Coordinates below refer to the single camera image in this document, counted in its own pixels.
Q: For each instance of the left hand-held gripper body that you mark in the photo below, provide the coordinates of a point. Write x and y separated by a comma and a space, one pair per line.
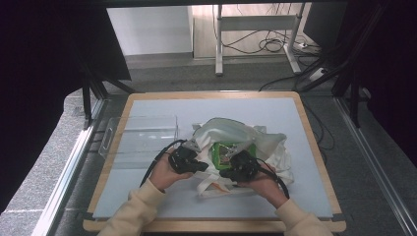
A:
182, 160

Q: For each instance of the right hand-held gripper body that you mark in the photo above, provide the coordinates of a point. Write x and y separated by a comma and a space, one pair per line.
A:
244, 167

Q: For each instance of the green snack packet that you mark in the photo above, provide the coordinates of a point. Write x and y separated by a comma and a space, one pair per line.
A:
218, 157

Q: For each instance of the white patterned tote bag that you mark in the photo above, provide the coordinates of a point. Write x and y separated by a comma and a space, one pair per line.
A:
272, 154

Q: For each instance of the clear plastic box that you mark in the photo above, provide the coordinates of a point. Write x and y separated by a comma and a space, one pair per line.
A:
144, 137

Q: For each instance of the person's left hand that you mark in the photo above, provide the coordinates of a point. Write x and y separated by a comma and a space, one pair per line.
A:
164, 175

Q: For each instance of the person's right hand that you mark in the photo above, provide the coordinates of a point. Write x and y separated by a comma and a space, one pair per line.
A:
265, 187

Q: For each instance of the pale blue table mat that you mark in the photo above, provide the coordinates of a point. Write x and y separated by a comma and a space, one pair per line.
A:
164, 108

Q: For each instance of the black corner clip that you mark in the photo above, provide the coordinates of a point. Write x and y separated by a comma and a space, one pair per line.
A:
88, 216
338, 217

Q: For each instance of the black metal stand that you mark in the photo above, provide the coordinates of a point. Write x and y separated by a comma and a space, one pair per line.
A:
354, 82
87, 98

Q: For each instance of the white power strip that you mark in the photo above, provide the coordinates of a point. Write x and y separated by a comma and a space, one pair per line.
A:
318, 74

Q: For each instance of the white panel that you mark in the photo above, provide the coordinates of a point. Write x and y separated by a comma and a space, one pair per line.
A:
150, 29

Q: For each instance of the black curtain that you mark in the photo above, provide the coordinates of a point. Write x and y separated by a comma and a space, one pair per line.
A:
39, 82
393, 65

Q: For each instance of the aluminium rail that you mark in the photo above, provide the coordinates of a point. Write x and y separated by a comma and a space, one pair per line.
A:
65, 177
377, 170

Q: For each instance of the white metal desk frame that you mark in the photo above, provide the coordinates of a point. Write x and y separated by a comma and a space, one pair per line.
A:
255, 23

